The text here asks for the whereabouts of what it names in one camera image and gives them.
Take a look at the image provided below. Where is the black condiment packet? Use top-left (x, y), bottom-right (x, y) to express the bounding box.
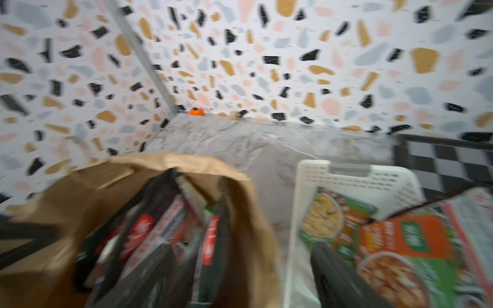
top-left (74, 168), bottom-right (181, 303)
top-left (121, 174), bottom-right (213, 307)

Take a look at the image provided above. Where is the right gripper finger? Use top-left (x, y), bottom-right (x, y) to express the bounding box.
top-left (310, 243), bottom-right (391, 308)

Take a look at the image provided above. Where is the orange small object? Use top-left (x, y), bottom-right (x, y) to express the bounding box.
top-left (189, 107), bottom-right (205, 116)

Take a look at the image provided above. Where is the white plastic basket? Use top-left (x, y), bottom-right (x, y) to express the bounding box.
top-left (282, 160), bottom-right (425, 307)

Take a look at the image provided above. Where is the brown paper bag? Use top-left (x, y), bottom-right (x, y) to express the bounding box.
top-left (1, 153), bottom-right (281, 307)

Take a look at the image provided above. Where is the green orange condiment packet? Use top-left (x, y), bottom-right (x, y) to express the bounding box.
top-left (299, 184), bottom-right (492, 307)

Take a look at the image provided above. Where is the black white checkerboard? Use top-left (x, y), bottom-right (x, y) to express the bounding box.
top-left (394, 132), bottom-right (492, 201)

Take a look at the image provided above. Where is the purple condiment packet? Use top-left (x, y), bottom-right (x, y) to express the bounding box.
top-left (188, 201), bottom-right (231, 307)

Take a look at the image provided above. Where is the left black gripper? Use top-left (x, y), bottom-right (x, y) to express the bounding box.
top-left (1, 215), bottom-right (57, 269)

